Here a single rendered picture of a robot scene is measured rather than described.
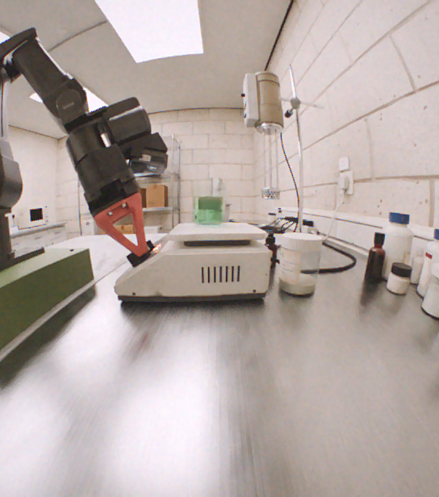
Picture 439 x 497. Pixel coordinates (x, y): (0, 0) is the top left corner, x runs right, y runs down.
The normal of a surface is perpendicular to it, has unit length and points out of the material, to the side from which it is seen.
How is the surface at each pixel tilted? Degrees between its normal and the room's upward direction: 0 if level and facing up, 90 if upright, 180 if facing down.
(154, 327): 0
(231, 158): 90
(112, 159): 75
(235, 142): 90
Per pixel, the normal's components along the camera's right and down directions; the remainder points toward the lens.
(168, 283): 0.10, 0.22
